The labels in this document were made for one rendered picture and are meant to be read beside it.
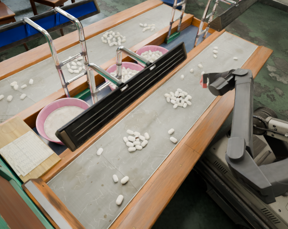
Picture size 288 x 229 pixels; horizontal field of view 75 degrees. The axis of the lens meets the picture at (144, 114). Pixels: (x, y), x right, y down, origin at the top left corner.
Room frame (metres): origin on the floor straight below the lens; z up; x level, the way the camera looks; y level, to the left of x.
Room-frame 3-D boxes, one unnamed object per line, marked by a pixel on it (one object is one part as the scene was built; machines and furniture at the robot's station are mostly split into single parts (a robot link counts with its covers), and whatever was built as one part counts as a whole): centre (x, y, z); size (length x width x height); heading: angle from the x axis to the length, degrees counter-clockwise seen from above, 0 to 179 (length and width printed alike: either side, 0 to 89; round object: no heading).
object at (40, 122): (0.51, 0.38, 0.72); 0.27 x 0.27 x 0.10
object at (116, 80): (0.55, 0.11, 0.90); 0.20 x 0.19 x 0.45; 148
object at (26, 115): (1.10, 0.19, 0.71); 1.81 x 0.05 x 0.11; 148
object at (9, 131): (0.32, 0.49, 0.77); 0.33 x 0.15 x 0.01; 58
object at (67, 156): (0.93, -0.09, 0.71); 1.81 x 0.05 x 0.11; 148
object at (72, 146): (0.50, 0.05, 1.08); 0.62 x 0.08 x 0.07; 148
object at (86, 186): (0.84, -0.24, 0.73); 1.81 x 0.30 x 0.02; 148
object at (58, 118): (0.51, 0.38, 0.71); 0.22 x 0.22 x 0.06
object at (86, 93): (0.76, 0.45, 0.90); 0.20 x 0.19 x 0.45; 148
